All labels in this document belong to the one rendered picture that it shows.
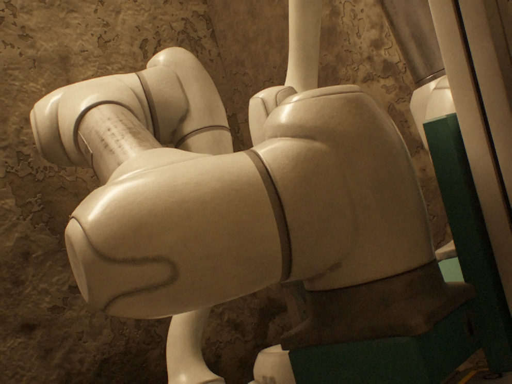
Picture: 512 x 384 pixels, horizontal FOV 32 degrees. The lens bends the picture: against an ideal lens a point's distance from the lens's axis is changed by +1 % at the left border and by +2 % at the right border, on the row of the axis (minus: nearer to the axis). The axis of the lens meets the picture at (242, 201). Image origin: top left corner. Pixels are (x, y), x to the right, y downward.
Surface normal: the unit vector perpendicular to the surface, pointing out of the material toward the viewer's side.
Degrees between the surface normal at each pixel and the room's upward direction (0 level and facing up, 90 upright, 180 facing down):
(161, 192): 46
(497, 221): 90
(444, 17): 90
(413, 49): 96
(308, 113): 56
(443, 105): 69
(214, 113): 80
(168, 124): 124
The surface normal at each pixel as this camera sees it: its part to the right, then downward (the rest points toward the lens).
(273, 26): -0.68, 0.20
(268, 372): -0.54, -0.27
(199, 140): -0.11, -0.08
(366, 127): 0.36, -0.37
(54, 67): 0.69, -0.17
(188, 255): 0.20, 0.18
